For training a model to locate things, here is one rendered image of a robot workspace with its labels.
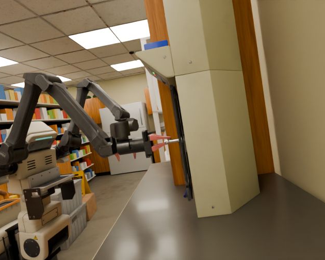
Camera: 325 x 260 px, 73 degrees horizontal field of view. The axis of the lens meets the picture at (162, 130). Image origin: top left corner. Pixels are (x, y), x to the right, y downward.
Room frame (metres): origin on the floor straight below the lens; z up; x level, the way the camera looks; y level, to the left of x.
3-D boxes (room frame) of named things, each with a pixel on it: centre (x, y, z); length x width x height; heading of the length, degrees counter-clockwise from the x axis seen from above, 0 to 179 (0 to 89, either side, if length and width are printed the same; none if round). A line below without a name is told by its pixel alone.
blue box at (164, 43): (0.97, -0.04, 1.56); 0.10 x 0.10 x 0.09; 84
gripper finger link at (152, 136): (0.83, 0.02, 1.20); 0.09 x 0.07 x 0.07; 84
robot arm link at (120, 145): (0.84, 0.15, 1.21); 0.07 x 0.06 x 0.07; 84
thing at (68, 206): (2.68, 1.42, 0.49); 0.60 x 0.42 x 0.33; 174
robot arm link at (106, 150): (0.85, 0.18, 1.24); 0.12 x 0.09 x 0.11; 74
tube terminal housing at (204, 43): (0.85, -0.21, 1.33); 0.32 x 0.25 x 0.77; 174
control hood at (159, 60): (0.87, -0.03, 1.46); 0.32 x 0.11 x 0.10; 174
